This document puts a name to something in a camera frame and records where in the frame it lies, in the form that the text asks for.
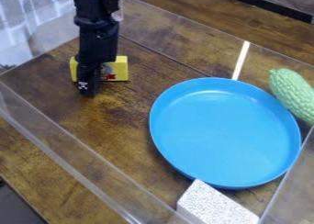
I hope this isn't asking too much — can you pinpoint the clear acrylic enclosure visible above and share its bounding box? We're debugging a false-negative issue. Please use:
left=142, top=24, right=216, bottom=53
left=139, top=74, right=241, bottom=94
left=0, top=0, right=314, bottom=224

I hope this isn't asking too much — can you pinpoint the yellow butter block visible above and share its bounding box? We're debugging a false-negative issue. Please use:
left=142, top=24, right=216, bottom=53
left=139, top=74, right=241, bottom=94
left=70, top=56, right=129, bottom=83

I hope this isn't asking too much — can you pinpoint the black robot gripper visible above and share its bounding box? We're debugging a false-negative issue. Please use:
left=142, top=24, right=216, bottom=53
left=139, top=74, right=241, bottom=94
left=74, top=0, right=121, bottom=96

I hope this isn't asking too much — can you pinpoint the blue round tray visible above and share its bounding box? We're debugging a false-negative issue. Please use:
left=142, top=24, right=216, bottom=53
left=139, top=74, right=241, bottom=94
left=149, top=77, right=302, bottom=189

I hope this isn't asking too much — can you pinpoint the white speckled foam block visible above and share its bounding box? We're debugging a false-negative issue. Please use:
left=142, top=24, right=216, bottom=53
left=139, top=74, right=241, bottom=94
left=177, top=180, right=260, bottom=224

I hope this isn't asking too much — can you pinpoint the green bitter gourd toy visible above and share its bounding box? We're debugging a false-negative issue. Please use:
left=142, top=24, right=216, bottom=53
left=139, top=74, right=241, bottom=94
left=269, top=68, right=314, bottom=126

